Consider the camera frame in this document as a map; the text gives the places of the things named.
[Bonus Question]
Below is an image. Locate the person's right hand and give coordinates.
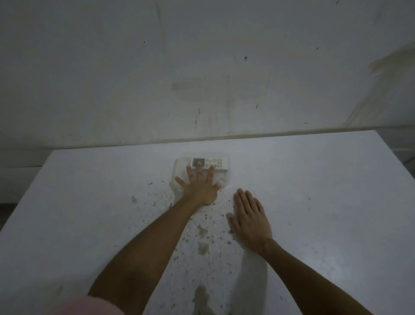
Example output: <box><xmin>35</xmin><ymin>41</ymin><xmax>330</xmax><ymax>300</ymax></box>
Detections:
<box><xmin>226</xmin><ymin>188</ymin><xmax>273</xmax><ymax>254</ymax></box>

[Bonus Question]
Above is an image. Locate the person's left hand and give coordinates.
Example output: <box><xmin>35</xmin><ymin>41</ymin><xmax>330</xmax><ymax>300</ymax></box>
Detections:
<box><xmin>175</xmin><ymin>162</ymin><xmax>223</xmax><ymax>207</ymax></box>

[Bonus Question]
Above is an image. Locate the person's left forearm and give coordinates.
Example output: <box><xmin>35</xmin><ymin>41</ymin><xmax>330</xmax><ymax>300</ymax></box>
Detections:
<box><xmin>88</xmin><ymin>197</ymin><xmax>199</xmax><ymax>315</ymax></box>

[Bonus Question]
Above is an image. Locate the person's right forearm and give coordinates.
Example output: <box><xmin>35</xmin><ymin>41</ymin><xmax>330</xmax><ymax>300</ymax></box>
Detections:
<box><xmin>258</xmin><ymin>238</ymin><xmax>374</xmax><ymax>315</ymax></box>

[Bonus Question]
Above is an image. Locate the clear plastic bag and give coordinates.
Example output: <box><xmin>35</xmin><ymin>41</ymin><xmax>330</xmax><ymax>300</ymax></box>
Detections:
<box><xmin>171</xmin><ymin>155</ymin><xmax>231</xmax><ymax>210</ymax></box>

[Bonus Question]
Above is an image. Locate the white remote control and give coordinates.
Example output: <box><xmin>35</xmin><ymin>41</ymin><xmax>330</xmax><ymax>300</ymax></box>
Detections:
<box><xmin>189</xmin><ymin>157</ymin><xmax>229</xmax><ymax>172</ymax></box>

